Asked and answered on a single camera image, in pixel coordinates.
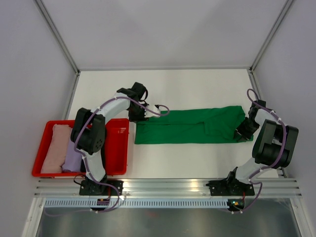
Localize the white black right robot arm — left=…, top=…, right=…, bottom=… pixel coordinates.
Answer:
left=225, top=100, right=299, bottom=195

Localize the green t shirt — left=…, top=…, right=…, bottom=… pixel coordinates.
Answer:
left=134, top=106, right=254, bottom=145

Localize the aluminium frame post right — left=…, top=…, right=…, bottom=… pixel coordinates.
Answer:
left=249, top=0, right=296, bottom=73

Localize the red plastic bin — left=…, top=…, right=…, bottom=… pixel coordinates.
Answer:
left=32, top=118, right=129, bottom=178

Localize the aluminium frame post left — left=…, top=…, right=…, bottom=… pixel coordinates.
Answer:
left=33, top=0, right=80, bottom=75

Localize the lavender rolled t shirt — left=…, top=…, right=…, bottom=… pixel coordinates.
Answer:
left=62, top=140, right=82, bottom=172

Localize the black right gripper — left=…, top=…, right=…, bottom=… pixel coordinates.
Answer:
left=234, top=117, right=260, bottom=142

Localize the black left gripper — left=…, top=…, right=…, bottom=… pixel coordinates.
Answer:
left=128, top=104, right=150, bottom=124

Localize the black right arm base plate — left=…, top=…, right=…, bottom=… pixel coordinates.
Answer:
left=206, top=180, right=255, bottom=197

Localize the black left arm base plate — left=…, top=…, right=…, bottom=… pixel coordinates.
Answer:
left=79, top=179, right=123, bottom=196

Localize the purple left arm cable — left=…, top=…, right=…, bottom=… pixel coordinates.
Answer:
left=44, top=96, right=170, bottom=218

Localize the aluminium frame post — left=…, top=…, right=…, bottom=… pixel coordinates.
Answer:
left=249, top=0, right=296, bottom=73
left=33, top=0, right=80, bottom=75

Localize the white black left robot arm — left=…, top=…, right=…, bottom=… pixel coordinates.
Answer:
left=71, top=82, right=148, bottom=196

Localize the pink rolled t shirt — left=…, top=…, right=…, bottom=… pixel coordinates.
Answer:
left=41, top=124, right=72, bottom=174

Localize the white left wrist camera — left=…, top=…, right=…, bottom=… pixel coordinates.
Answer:
left=145, top=105, right=160, bottom=118

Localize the white slotted cable duct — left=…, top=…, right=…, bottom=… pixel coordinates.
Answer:
left=44, top=198, right=228, bottom=209

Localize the aluminium mounting rail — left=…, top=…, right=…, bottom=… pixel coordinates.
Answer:
left=33, top=178, right=302, bottom=198

